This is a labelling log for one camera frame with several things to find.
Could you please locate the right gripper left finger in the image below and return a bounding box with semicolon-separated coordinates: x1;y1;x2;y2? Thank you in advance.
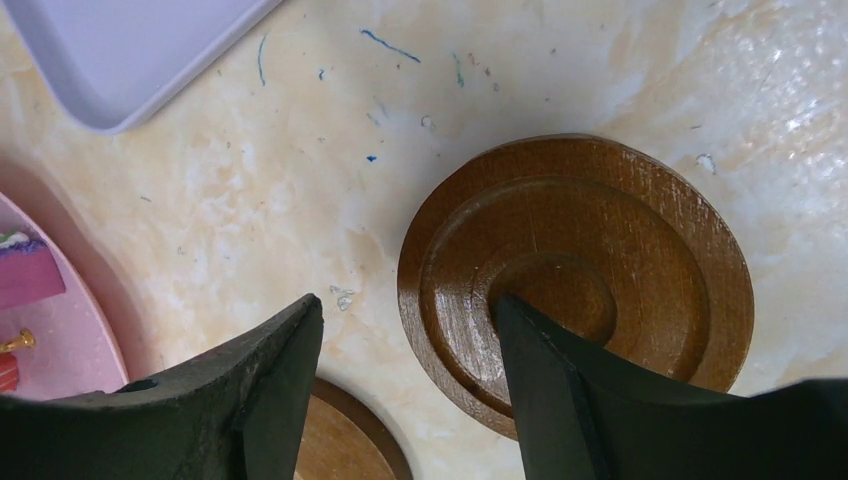
1;294;324;479

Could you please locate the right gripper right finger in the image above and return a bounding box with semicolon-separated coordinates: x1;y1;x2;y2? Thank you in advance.
495;295;847;479

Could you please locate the brown saucer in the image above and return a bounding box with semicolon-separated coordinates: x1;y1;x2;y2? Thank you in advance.
294;379;413;480
397;134;755;438

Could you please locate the pink three-tier cake stand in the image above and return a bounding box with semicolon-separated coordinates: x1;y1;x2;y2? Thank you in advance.
1;197;128;401

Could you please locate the red striped cake slice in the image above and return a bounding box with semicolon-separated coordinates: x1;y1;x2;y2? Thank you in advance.
0;353;20;393

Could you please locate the pink cake slice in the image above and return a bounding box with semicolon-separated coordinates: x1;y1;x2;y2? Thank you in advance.
1;231;66;310

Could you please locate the lavender serving tray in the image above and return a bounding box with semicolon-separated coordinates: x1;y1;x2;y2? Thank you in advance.
2;0;278;135

